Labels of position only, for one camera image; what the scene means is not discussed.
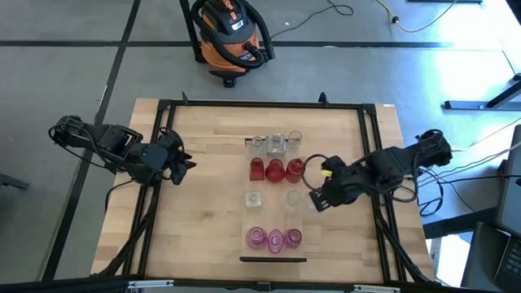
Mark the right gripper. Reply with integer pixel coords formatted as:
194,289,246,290
313,156,370,209

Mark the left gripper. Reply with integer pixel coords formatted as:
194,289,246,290
154,130,198,186

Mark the pink wide-mouth glass vase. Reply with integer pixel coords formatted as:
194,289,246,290
282,227,304,251

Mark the red round glass vase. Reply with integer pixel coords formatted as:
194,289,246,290
265,158,287,184

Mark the pink tall bottle vase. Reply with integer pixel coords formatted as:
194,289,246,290
267,228,285,255

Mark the square cut-glass vase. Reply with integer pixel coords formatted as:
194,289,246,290
244,190,263,212

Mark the ornate clear glass vase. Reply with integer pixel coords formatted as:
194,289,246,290
265,132,287,160

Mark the red tapered glass vase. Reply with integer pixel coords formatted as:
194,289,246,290
248,157,266,182

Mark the small clear glass vase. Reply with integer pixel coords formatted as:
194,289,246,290
249,136,266,159

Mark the pink ribbed cylinder vase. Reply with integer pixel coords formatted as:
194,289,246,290
245,226,269,251

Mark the black pole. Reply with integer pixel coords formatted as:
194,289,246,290
177,0,207,64

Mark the orange black shop vacuum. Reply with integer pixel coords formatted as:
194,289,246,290
190,0,277,89

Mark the dark grey desk foot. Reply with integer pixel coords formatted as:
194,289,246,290
422,206,502,240

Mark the black desk foot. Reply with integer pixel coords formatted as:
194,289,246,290
443,72,521,111
0,173,32,191

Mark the black keypad device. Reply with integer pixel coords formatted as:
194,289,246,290
493,234,521,293

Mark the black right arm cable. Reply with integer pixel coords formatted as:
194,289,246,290
302,153,331,193

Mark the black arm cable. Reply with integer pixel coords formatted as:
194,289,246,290
302,153,331,193
47,116,113,170

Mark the black aluminium table frame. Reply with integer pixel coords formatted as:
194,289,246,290
97,91,435,286

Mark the silver beam bracket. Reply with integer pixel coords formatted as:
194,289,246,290
128,279,175,291
352,284,401,293

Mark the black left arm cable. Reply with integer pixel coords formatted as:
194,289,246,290
47,116,113,170

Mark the black floor cable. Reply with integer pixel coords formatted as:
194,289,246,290
269,0,354,41
439,173,521,185

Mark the black camera gantry beam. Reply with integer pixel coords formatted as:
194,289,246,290
0,275,521,293

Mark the tan extension cord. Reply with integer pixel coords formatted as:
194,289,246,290
374,0,458,34

